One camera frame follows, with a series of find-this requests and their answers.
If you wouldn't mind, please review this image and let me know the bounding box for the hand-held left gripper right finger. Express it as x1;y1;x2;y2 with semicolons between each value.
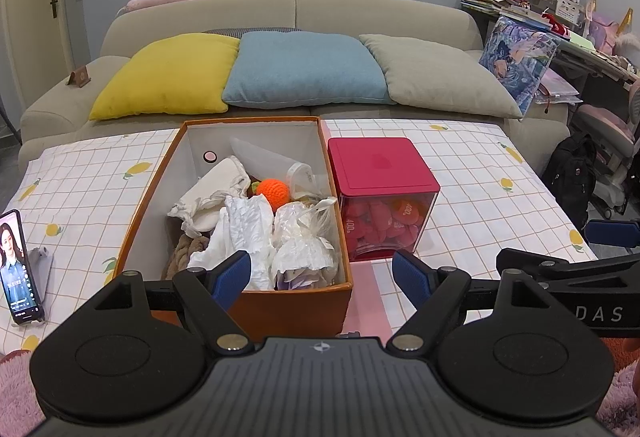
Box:
385;249;566;353

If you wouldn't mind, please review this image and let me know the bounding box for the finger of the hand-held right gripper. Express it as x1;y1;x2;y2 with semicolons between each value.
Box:
585;218;640;249
496;247;640;290

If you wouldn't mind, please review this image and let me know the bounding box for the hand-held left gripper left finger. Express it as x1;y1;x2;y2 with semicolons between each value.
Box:
85;249;253;353

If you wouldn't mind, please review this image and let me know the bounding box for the white paper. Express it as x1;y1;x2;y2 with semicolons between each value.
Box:
187;194;276;292

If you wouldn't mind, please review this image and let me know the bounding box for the brown knitted cloth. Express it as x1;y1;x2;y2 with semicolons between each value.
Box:
161;232;211;280

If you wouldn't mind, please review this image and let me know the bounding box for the orange cardboard box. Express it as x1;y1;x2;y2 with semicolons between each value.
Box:
111;116;354;340

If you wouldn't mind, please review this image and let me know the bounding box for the clear plastic bag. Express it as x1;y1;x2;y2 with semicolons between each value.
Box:
272;197;341;290

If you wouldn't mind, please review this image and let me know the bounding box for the white cloth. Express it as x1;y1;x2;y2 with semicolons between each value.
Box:
167;156;252;238

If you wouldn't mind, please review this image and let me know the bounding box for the orange crochet ball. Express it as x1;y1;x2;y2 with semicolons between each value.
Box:
252;178;292;213

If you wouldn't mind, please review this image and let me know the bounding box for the clear plastic packet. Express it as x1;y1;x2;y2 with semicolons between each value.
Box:
287;161;328;200

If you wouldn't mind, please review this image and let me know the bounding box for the white foam net sleeve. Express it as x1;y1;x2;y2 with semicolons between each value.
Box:
230;137;296;183

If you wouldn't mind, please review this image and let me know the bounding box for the black backpack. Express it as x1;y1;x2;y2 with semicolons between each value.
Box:
541;133;598;230

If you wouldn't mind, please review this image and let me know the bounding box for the pink desk chair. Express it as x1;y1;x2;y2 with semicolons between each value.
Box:
570;82;640;218

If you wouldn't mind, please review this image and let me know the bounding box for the clear box with red lid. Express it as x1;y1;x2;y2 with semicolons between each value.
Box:
327;137;442;264

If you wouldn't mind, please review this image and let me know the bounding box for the stack of pink folders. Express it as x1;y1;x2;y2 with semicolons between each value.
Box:
535;67;581;105

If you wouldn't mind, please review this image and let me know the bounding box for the grey phone stand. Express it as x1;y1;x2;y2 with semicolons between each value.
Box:
27;247;53;313

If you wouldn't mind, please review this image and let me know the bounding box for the grey desk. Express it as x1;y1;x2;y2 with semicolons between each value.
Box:
547;34;640;88

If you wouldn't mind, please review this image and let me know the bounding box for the grey-green pillow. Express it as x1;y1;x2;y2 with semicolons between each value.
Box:
359;34;523;120

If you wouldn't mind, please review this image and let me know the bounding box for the pink unicorn plush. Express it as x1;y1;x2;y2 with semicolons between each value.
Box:
585;7;640;63

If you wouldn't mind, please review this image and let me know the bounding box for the black smartphone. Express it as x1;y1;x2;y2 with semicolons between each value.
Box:
0;210;46;325

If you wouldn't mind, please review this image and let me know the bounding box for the yellow pillow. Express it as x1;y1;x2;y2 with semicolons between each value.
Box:
89;33;241;121

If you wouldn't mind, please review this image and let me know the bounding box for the blue pillow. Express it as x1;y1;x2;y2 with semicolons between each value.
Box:
221;31;398;109

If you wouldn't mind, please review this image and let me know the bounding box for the white desk box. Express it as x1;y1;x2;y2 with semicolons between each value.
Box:
555;0;583;25

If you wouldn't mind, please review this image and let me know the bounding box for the person's pink fluffy clothing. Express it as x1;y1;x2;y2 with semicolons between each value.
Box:
0;349;43;428

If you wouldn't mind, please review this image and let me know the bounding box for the beige sofa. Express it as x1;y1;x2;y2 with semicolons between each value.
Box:
19;0;571;168

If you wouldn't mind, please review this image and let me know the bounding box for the wooden door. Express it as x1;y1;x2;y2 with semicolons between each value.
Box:
0;0;76;138

